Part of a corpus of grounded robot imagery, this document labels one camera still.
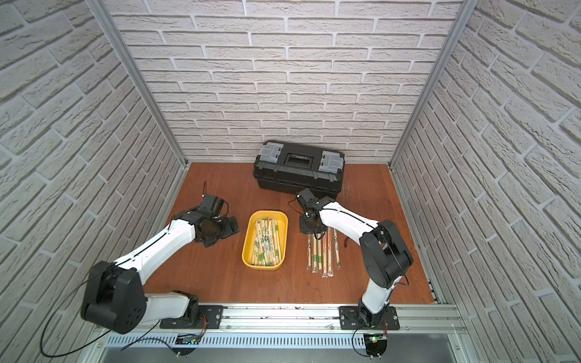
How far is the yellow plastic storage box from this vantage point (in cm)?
86

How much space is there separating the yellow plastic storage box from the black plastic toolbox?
14 cm

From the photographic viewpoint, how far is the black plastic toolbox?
94 cm
